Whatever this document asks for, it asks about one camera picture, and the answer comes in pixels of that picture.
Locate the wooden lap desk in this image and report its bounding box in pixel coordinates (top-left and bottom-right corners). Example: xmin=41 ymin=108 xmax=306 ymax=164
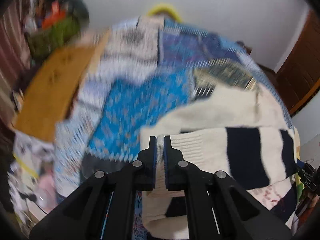
xmin=13 ymin=29 xmax=111 ymax=142

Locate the dark green plush toy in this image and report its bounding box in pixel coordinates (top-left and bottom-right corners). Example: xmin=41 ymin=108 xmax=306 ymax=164
xmin=62 ymin=0 xmax=89 ymax=29

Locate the blue patchwork bed cover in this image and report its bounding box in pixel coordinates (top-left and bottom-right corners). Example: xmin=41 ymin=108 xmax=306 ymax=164
xmin=54 ymin=17 xmax=293 ymax=199

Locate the brown wooden door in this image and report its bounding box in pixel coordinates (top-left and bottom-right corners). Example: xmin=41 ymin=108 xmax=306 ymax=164
xmin=276 ymin=10 xmax=320 ymax=115

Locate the orange red box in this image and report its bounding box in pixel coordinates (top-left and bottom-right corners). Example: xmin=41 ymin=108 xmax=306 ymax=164
xmin=41 ymin=0 xmax=67 ymax=29

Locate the cream and navy striped sweater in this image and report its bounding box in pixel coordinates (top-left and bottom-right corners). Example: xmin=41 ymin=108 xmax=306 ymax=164
xmin=140 ymin=85 xmax=297 ymax=239

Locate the pink striped curtain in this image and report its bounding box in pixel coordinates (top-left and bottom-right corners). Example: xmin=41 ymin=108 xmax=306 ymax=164
xmin=1 ymin=0 xmax=30 ymax=124

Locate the yellow curved foam tube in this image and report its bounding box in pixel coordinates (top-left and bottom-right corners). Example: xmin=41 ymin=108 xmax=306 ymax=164
xmin=146 ymin=3 xmax=183 ymax=23

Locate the green fabric storage bag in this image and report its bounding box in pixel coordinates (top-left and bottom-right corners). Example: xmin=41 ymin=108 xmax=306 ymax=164
xmin=26 ymin=16 xmax=80 ymax=61

